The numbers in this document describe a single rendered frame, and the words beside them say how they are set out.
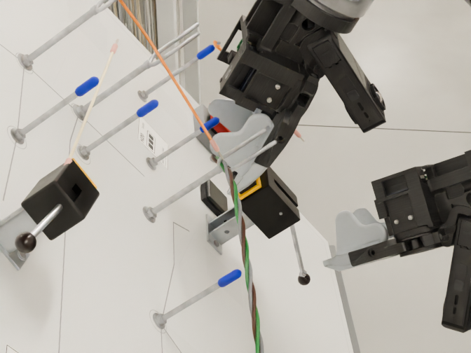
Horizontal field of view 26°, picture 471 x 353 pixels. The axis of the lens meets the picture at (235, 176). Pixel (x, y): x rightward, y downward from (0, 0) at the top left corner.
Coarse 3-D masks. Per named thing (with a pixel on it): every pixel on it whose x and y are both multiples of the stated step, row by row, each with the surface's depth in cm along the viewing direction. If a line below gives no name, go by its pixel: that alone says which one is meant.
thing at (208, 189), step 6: (210, 180) 112; (204, 186) 110; (210, 186) 111; (216, 186) 112; (204, 192) 110; (210, 192) 110; (216, 192) 111; (204, 198) 109; (210, 198) 109; (216, 198) 110; (222, 198) 112; (210, 204) 109; (216, 204) 110; (222, 204) 111; (216, 210) 110; (222, 210) 110
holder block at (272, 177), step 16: (272, 176) 103; (256, 192) 101; (272, 192) 101; (288, 192) 105; (256, 208) 102; (272, 208) 102; (288, 208) 102; (256, 224) 103; (272, 224) 103; (288, 224) 104
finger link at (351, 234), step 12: (336, 216) 107; (348, 216) 106; (336, 228) 107; (348, 228) 106; (360, 228) 105; (372, 228) 104; (384, 228) 103; (336, 240) 107; (348, 240) 106; (360, 240) 105; (372, 240) 104; (384, 240) 103; (336, 252) 107; (324, 264) 109; (336, 264) 107; (348, 264) 105
